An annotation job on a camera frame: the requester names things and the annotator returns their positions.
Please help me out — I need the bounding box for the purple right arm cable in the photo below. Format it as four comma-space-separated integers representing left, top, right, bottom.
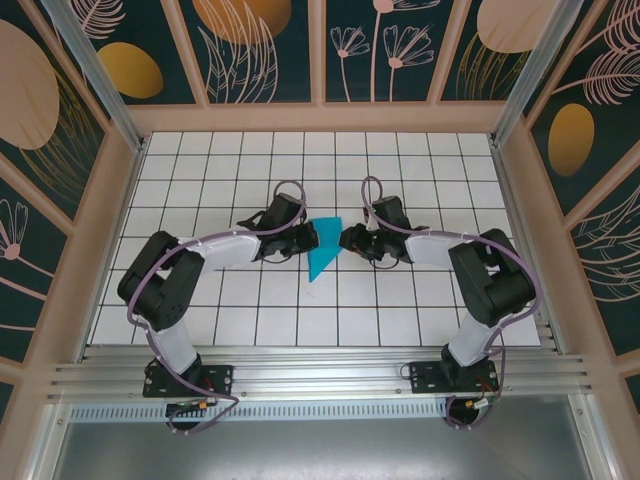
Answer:
360, 174, 544, 432

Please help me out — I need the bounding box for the grey metal sheet panel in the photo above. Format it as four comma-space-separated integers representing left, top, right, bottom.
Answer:
27, 392, 619, 480

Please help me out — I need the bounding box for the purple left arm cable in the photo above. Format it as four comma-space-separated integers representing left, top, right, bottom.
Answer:
127, 179, 309, 436

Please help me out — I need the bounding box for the aluminium frame post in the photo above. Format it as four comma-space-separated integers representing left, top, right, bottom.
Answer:
488, 0, 586, 149
39, 0, 147, 154

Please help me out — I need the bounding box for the aluminium mounting rail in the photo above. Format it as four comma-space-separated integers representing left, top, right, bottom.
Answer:
47, 343, 594, 402

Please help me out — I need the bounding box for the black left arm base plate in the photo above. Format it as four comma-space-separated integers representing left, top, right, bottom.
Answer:
143, 363, 236, 399

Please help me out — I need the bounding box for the blue square paper sheet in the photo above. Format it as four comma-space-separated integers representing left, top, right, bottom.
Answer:
305, 215, 345, 285

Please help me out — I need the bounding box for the slotted grey cable duct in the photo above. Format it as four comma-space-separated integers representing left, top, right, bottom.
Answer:
69, 402, 451, 424

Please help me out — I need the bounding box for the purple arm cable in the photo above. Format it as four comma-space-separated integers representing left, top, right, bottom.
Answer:
360, 174, 544, 432
127, 179, 309, 436

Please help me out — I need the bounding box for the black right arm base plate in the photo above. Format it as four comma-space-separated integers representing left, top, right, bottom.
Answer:
408, 359, 501, 396

